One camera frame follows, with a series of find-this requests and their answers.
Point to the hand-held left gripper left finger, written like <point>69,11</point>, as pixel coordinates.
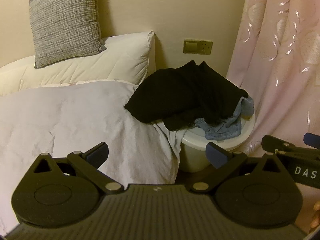
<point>96,154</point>

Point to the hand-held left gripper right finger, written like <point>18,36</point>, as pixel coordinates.
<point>215,155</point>

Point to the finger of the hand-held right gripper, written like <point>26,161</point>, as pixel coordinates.
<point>277,145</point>
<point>312,139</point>

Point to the white plastic basin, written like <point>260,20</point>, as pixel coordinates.
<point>197,152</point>

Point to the black knit garment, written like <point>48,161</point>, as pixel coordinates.
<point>185,92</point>

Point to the person's right hand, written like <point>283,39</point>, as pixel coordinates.
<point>315,216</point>

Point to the blue denim jeans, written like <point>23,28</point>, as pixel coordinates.
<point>225,128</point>

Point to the pale lilac duvet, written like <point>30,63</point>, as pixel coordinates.
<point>75,120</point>

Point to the pink patterned curtain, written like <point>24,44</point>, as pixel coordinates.
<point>280,67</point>

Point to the white bed pillow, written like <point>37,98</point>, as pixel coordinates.
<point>100,62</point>

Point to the grey woven cushion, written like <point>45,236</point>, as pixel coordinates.
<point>65,22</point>

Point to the gold wall socket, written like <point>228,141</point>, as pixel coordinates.
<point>205,47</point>

